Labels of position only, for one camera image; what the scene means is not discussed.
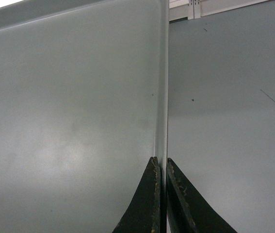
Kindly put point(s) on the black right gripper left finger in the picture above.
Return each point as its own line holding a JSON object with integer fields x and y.
{"x": 143, "y": 214}

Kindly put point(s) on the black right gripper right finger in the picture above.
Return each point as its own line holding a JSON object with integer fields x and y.
{"x": 187, "y": 210}

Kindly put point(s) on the grey rectangular serving tray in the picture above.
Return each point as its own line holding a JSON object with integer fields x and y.
{"x": 83, "y": 107}

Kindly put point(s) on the white metal shelf unit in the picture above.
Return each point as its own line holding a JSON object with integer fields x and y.
{"x": 194, "y": 9}

